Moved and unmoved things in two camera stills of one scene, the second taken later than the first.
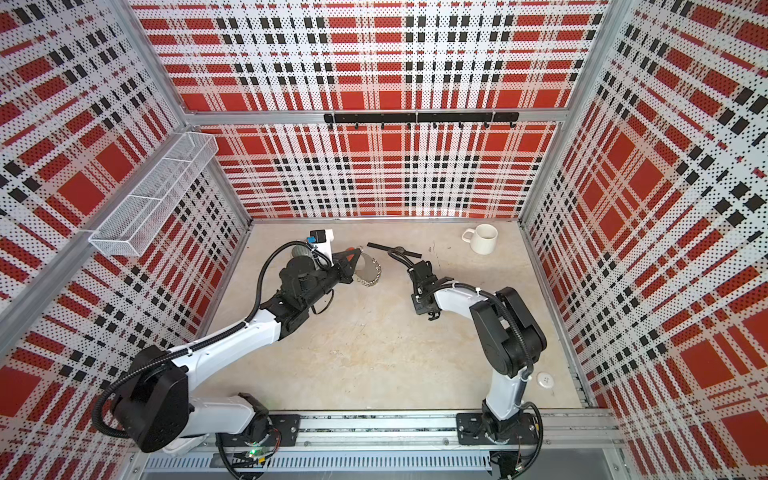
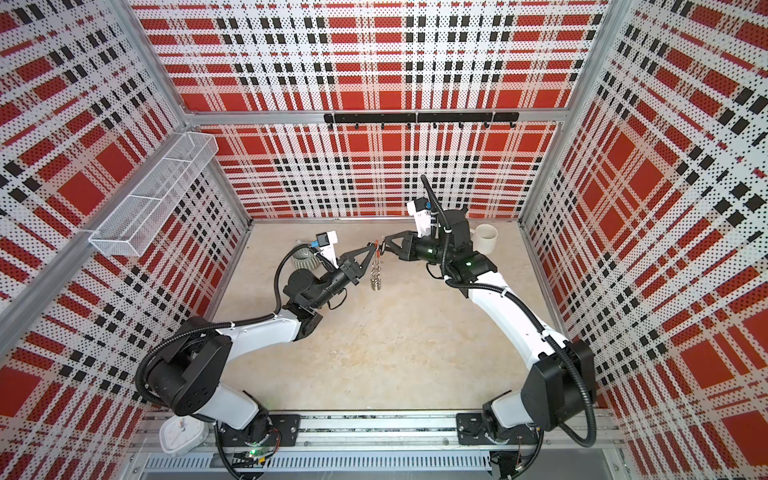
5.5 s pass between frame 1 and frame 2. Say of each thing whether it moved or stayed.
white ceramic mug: stayed
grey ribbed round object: stayed
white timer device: stayed
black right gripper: moved
